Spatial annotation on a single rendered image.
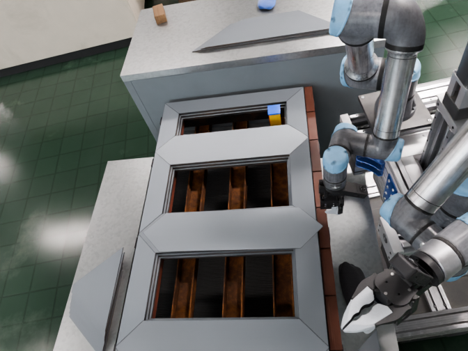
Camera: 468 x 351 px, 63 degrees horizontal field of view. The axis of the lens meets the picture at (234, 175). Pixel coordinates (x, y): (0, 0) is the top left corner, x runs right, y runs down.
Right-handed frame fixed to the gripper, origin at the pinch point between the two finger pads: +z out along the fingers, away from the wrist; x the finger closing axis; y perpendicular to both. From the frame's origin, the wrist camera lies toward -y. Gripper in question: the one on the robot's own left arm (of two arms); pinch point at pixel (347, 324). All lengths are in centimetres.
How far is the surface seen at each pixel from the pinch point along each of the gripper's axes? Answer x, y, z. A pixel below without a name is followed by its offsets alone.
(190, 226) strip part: 82, 49, 14
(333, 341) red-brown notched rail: 17, 61, -5
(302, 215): 58, 53, -25
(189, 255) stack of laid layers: 73, 53, 20
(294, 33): 126, 22, -78
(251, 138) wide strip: 105, 46, -32
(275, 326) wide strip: 30, 56, 8
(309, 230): 51, 53, -23
